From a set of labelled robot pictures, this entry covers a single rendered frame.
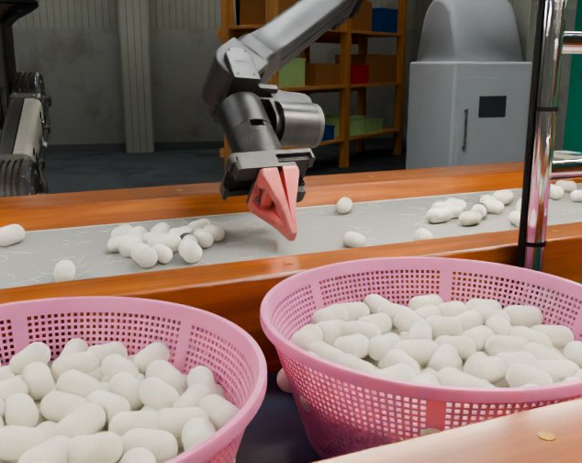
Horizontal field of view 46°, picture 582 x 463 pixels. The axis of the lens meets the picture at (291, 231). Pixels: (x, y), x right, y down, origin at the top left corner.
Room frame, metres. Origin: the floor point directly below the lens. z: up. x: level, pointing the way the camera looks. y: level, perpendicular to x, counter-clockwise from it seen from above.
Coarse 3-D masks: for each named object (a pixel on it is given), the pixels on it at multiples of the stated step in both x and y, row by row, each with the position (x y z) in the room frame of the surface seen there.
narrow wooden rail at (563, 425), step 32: (512, 416) 0.32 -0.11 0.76; (544, 416) 0.32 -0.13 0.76; (576, 416) 0.32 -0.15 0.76; (384, 448) 0.29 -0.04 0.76; (416, 448) 0.29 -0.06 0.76; (448, 448) 0.29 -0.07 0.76; (480, 448) 0.29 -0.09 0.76; (512, 448) 0.29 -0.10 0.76; (544, 448) 0.29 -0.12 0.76; (576, 448) 0.29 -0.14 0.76
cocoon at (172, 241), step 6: (156, 234) 0.73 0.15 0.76; (162, 234) 0.73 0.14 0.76; (168, 234) 0.73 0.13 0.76; (174, 234) 0.73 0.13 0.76; (150, 240) 0.72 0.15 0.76; (156, 240) 0.72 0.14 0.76; (162, 240) 0.72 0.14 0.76; (168, 240) 0.72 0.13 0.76; (174, 240) 0.72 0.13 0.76; (180, 240) 0.73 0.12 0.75; (150, 246) 0.72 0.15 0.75; (168, 246) 0.72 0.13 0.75; (174, 246) 0.72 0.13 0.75
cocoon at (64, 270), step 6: (60, 264) 0.62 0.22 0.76; (66, 264) 0.62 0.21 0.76; (72, 264) 0.63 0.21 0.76; (54, 270) 0.61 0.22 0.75; (60, 270) 0.61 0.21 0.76; (66, 270) 0.61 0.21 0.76; (72, 270) 0.62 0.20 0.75; (54, 276) 0.61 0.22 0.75; (60, 276) 0.61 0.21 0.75; (66, 276) 0.61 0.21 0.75; (72, 276) 0.61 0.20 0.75
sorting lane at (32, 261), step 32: (480, 192) 1.08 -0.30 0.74; (512, 192) 1.09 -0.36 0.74; (224, 224) 0.86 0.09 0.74; (256, 224) 0.86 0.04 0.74; (320, 224) 0.86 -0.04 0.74; (352, 224) 0.86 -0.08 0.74; (384, 224) 0.86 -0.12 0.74; (416, 224) 0.86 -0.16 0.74; (448, 224) 0.86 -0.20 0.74; (480, 224) 0.86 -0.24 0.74; (512, 224) 0.86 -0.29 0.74; (0, 256) 0.71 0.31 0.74; (32, 256) 0.71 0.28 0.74; (64, 256) 0.71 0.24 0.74; (96, 256) 0.71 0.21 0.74; (224, 256) 0.71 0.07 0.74; (256, 256) 0.71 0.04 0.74
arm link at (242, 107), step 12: (228, 96) 0.85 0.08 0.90; (240, 96) 0.84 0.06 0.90; (252, 96) 0.85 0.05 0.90; (228, 108) 0.84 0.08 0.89; (240, 108) 0.83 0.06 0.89; (252, 108) 0.83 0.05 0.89; (264, 108) 0.88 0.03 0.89; (276, 108) 0.86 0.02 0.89; (228, 120) 0.83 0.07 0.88; (240, 120) 0.82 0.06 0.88; (252, 120) 0.82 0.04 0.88; (264, 120) 0.82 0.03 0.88; (276, 120) 0.85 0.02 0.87; (228, 132) 0.82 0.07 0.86; (276, 132) 0.85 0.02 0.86
